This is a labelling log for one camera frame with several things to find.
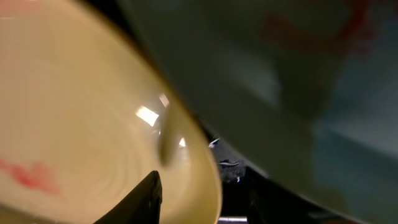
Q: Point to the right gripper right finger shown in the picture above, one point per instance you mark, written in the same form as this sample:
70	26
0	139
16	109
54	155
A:
268	203

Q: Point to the round black tray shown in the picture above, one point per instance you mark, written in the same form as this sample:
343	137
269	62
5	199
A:
232	168

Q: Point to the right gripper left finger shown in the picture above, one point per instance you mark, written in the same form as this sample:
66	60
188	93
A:
141	205

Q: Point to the yellow plate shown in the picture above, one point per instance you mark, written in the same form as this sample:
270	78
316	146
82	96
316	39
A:
85	118

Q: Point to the pale green plate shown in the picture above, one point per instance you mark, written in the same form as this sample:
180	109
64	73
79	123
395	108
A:
304	90

